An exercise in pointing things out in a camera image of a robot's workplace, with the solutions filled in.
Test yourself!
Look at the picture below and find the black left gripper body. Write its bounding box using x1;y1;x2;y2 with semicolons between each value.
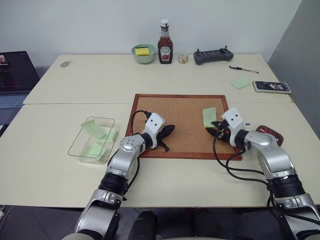
151;126;167;150

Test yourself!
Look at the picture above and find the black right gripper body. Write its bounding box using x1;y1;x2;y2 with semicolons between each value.
214;119;233;145

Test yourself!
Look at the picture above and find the green sticky note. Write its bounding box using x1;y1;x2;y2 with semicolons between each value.
81;141;110;159
96;127;119;144
81;119;108;139
201;106;217;128

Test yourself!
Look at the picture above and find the green sticky note pad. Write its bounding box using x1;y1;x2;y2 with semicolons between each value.
231;77;251;90

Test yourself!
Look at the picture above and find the dark red tray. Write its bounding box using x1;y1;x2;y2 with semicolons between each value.
254;124;285;148

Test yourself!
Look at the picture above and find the clear plastic box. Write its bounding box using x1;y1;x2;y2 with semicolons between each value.
68;116;120;165

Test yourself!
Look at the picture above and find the black pen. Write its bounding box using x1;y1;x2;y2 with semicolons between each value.
229;65;260;75

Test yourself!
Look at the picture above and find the smartphone with dark screen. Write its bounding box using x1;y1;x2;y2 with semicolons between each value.
251;80;293;95

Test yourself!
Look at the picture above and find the grey remote controller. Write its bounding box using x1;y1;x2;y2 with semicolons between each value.
193;44;235;66

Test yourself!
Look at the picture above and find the small clear pushpin jar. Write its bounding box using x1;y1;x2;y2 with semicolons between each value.
177;52;189;65

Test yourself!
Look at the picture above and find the pale green bowl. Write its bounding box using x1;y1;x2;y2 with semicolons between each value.
131;43;157;65

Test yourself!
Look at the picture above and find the red ketchup bottle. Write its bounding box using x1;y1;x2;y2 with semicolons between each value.
157;18;174;65

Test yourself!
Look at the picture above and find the dark rounded shape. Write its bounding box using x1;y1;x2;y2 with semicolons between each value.
128;210;159;240

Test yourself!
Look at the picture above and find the beige robot torso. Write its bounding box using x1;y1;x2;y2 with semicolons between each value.
61;231;106;240

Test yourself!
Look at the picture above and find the open laptop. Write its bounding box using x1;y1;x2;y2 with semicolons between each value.
0;51;41;126

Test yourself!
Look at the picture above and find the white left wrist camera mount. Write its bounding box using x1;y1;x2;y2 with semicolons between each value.
142;112;167;138

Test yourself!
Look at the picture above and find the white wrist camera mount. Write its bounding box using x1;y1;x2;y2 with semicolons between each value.
221;107;247;147
142;112;167;138

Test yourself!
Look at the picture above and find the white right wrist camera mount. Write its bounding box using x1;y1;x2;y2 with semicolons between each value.
221;107;247;147

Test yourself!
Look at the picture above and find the cork board with wooden frame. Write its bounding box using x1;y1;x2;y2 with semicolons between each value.
124;93;243;161

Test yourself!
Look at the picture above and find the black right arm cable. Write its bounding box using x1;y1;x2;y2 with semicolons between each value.
212;133;273;201

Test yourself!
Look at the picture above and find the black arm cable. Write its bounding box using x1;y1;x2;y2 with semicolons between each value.
131;109;151;137
212;133;273;201

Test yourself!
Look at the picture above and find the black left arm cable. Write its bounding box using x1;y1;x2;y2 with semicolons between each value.
131;109;151;137

